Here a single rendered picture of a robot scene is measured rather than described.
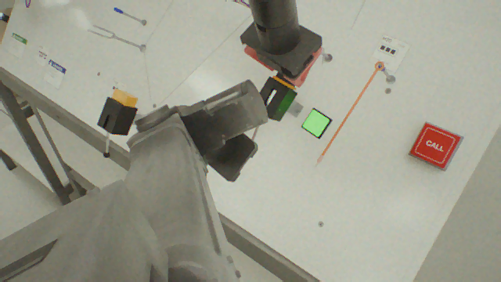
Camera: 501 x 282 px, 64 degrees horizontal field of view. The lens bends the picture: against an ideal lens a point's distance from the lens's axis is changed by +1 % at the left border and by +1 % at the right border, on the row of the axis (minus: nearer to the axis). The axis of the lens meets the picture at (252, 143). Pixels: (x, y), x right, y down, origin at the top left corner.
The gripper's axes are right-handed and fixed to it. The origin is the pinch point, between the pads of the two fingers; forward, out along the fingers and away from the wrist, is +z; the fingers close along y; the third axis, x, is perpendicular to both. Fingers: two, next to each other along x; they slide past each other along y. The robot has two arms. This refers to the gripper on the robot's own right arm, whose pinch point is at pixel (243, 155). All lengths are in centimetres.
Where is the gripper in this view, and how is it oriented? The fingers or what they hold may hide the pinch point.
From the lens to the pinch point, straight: 65.7
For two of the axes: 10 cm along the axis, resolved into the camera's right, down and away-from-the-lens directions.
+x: -5.9, 8.1, 0.6
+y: -7.2, -5.6, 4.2
